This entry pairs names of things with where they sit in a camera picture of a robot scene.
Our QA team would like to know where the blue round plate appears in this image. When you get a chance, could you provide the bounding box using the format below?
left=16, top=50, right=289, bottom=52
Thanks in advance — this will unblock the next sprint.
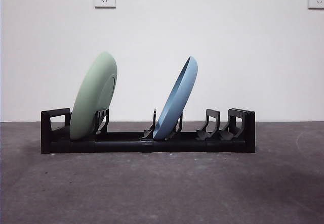
left=152, top=56, right=199, bottom=141

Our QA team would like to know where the green round plate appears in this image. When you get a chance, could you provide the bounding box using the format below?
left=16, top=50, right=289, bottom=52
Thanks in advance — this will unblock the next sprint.
left=69, top=51, right=119, bottom=141

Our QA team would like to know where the black plate rack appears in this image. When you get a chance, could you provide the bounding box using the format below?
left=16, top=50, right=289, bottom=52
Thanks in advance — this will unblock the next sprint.
left=40, top=107, right=256, bottom=154

